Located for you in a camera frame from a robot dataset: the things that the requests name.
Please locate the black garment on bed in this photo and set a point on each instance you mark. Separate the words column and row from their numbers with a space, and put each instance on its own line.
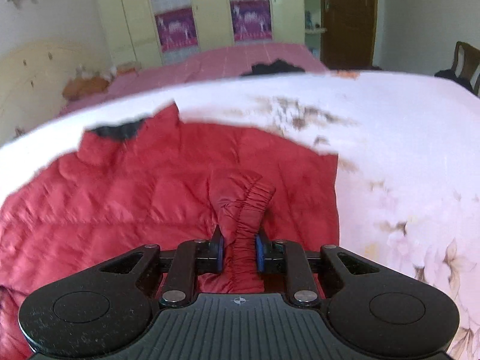
column 279, row 66

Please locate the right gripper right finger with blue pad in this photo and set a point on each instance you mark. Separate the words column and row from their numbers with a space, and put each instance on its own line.
column 296, row 267

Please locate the black bag on chair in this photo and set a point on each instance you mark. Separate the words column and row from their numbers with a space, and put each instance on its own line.
column 449, row 74

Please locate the cream arched headboard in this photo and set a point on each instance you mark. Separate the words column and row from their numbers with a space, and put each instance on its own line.
column 33, row 78

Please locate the corner shelf unit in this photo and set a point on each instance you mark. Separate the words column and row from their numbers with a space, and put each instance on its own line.
column 313, row 37

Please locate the lower left purple poster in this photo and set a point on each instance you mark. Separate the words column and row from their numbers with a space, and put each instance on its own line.
column 176, row 29

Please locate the red puffer jacket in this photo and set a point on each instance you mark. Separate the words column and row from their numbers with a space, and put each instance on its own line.
column 171, row 182

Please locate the cream wardrobe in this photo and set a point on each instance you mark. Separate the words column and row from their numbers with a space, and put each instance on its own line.
column 132, row 36

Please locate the lower right purple poster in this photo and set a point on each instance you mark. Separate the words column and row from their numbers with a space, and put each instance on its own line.
column 251, row 20

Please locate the white floral bed sheet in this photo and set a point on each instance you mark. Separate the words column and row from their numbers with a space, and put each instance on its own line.
column 407, row 147

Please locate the brown wooden door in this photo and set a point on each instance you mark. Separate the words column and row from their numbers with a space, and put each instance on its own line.
column 350, row 33

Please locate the blue bottle on shelf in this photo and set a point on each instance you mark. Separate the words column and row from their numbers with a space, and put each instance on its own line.
column 308, row 20

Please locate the wooden chair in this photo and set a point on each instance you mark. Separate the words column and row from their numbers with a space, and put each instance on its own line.
column 466, row 65

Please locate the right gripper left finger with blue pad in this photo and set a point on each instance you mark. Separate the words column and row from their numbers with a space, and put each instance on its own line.
column 185, row 264

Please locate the pink plaid bed cover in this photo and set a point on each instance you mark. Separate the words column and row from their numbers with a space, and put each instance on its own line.
column 214, row 64

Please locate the orange brown pillow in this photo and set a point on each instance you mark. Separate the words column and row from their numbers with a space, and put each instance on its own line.
column 81, row 87

